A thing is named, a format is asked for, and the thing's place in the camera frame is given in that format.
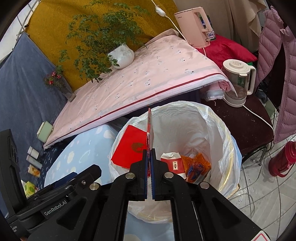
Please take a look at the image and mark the mustard yellow fabric backdrop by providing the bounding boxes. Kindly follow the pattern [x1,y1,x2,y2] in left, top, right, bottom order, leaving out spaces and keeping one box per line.
[26,1,177,90]

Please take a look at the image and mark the beige curtain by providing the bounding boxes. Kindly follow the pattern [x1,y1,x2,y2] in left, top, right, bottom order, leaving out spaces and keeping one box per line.
[175,0,268,52]

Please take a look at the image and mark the small red white paper pouch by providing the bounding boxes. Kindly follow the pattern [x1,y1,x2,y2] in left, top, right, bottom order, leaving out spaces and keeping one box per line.
[160,152,186,179]

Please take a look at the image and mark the blue grey fabric backdrop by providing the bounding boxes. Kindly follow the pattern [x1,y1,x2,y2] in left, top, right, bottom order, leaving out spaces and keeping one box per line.
[1,34,67,189]

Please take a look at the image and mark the pink down jacket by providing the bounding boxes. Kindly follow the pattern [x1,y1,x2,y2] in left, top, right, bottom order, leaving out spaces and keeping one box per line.
[255,6,295,143]

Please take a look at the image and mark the pink water dispenser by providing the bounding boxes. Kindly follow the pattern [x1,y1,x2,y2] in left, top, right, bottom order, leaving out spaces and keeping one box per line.
[174,6,213,49]

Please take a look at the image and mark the dark brown side table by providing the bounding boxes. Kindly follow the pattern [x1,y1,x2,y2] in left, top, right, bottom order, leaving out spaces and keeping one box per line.
[201,95,274,162]

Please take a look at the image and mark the red cushion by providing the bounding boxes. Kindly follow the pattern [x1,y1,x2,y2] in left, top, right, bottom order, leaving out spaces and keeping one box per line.
[197,34,257,63]

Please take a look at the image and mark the pink dotted bed cover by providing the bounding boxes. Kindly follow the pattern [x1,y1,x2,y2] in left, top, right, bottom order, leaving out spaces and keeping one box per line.
[44,29,233,148]

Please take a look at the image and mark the orange patterned cup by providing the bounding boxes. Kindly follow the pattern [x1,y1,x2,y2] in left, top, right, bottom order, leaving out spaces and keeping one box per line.
[28,164,41,178]

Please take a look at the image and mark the white bag lined trash bin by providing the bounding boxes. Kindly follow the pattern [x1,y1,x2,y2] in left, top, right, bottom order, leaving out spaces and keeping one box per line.
[109,101,242,224]

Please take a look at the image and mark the orange foil wrapper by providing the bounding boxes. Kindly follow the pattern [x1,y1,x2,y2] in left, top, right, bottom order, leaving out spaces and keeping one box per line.
[181,153,211,183]

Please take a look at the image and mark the white power cord with switch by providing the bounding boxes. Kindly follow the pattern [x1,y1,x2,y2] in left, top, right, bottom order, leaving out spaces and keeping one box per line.
[150,0,208,57]

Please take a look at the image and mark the potted green plant white pot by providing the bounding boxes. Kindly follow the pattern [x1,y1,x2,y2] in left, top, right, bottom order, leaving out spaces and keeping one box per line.
[66,1,149,82]

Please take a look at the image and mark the tall white bottle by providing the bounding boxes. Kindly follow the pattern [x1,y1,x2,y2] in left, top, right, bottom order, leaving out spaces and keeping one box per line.
[26,155,43,170]

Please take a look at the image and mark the white electric kettle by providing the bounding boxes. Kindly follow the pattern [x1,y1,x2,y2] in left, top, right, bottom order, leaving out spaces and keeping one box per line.
[222,59,256,108]

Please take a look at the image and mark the green yellow tissue pack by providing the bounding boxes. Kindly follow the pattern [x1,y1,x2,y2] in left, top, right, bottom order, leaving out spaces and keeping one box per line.
[23,181,38,198]

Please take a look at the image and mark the glass vase red flowers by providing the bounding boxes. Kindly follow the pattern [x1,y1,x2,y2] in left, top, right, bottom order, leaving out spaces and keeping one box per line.
[44,65,76,102]

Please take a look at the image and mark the navy floral cloth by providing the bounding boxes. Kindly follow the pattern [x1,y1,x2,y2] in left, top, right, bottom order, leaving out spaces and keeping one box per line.
[37,135,76,190]

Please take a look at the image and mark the dark red thermos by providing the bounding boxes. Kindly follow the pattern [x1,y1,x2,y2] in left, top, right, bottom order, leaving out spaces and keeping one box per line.
[268,141,296,178]

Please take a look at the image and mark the light blue planet tablecloth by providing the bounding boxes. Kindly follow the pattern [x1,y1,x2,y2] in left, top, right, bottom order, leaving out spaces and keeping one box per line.
[44,121,174,240]

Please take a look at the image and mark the mint green tissue box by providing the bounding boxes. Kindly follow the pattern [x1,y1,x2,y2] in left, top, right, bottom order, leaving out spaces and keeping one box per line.
[37,121,53,143]

